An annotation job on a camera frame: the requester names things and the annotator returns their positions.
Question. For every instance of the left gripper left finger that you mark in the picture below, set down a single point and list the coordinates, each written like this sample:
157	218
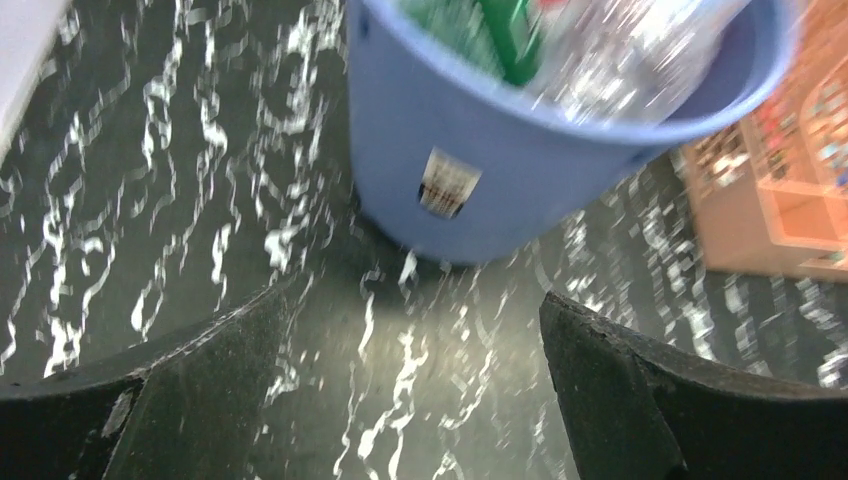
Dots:
183	406

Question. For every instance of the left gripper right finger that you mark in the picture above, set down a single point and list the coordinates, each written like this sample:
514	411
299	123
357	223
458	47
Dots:
637	408

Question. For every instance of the blue plastic bin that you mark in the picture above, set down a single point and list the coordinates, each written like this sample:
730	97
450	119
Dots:
457	166

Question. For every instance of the blue label water bottle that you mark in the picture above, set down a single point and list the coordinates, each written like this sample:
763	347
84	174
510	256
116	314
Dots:
627	61

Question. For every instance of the dark green label clear bottle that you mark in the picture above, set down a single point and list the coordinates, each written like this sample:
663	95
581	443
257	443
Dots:
501	38

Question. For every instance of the orange plastic file organizer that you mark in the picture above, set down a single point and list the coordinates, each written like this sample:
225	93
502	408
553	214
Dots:
768	194

